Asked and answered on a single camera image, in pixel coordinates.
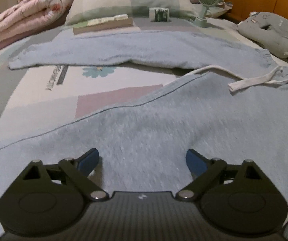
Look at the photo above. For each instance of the grey sweatpants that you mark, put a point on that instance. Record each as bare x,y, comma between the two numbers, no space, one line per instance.
233,106

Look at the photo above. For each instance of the white earbuds case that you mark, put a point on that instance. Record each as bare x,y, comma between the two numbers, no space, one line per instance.
121,17

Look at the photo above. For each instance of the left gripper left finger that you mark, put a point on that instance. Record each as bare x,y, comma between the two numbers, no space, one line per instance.
77,171

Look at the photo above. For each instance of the patchwork pillow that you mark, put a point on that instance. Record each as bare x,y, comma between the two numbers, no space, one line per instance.
83,10

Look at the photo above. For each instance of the folded pink quilt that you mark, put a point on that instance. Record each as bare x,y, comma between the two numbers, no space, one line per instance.
30,17

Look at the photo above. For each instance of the green white tissue pack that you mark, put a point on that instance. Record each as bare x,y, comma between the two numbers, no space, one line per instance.
158,14

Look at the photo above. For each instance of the green paperback book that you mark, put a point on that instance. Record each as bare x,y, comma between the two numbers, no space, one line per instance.
100,24

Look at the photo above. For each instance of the patchwork bed sheet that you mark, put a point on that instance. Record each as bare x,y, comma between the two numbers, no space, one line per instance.
39,99

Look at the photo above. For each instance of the grey plush cushion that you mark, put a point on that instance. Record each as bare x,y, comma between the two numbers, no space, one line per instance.
267,29

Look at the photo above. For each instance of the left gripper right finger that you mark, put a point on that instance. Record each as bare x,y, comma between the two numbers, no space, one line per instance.
206,171

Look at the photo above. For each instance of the green handheld fan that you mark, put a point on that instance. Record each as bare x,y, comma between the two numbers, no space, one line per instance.
201,20

